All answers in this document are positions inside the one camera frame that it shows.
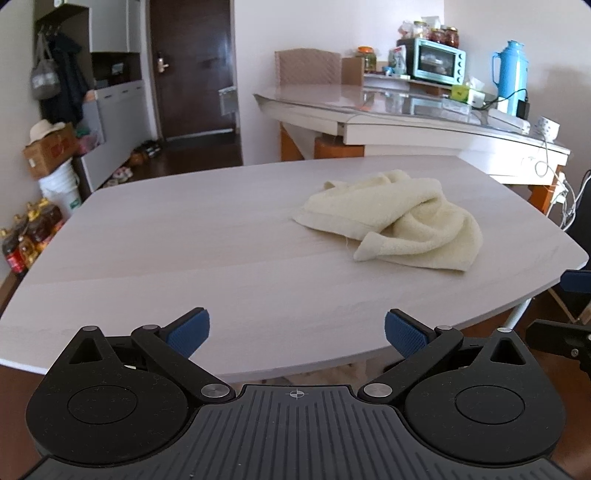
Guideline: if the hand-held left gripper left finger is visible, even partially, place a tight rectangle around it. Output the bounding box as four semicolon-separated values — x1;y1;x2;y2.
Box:
69;307;236;407

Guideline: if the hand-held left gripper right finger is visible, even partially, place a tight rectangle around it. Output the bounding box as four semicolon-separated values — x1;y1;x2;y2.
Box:
362;309;525;407

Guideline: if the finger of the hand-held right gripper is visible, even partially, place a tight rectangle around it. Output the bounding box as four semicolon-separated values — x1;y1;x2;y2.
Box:
560;270;591;295
526;318;591;372

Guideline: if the cream towel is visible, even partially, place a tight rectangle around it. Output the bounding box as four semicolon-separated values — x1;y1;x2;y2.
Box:
292;169;484;273

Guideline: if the wooden folding chair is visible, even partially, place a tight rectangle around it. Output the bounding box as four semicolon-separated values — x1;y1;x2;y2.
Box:
549;284;591;326

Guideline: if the black cabinet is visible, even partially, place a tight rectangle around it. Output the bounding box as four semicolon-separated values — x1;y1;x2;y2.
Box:
566;170;591;232

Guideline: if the white power strip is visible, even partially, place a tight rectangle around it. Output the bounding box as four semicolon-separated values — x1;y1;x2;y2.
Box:
488;107;532;132

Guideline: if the row of shoes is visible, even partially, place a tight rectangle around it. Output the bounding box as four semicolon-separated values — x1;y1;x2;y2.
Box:
102;138;163;188

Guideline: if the cluster of cooking oil bottles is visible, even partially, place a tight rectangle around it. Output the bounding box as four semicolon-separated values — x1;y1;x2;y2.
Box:
1;198;65;278

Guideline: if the white plastic bucket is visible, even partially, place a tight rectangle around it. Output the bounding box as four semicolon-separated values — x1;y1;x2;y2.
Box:
39;159;83;217

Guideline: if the orange stool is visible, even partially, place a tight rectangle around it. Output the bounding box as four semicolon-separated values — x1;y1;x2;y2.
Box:
314;136;365;158

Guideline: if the colourful cloth pile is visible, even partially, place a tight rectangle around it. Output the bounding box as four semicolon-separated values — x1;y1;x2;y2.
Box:
76;127;105;158

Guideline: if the blue thermos flask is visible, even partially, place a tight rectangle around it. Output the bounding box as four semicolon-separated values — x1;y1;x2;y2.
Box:
491;40;528;116

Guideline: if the green tissue box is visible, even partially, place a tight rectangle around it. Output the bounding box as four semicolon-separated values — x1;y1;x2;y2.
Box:
450;76;485;104

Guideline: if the cardboard box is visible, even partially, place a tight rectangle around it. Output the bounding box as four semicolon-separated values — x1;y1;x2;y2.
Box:
23;122;79;181

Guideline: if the white sun hat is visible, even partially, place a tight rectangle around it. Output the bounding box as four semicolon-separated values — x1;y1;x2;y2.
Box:
28;119;66;144

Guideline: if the dark brown door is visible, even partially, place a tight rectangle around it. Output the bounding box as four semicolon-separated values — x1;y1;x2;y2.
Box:
148;0;238;140

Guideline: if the teal toaster oven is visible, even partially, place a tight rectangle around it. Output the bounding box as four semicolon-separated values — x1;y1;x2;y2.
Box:
410;38;467;84

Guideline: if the brown cardboard panel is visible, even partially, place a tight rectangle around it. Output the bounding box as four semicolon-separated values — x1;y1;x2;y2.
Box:
342;56;365;86

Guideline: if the white printed pouch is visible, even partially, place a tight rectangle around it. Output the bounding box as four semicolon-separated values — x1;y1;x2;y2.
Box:
388;46;408;75

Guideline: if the dark hanging coat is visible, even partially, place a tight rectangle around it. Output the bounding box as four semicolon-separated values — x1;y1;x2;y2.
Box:
39;32;88;125

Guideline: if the beige quilted chair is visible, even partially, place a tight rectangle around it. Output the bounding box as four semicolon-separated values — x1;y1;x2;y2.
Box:
274;47;342;86

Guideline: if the grey tote bag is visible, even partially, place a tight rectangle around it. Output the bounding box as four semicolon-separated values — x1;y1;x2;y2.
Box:
30;34;62;101

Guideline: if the grey entry cabinet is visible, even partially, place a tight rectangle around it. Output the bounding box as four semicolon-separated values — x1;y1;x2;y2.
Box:
34;0;160;192

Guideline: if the white cable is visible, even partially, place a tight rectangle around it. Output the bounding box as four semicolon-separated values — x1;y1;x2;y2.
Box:
536;134;578;229

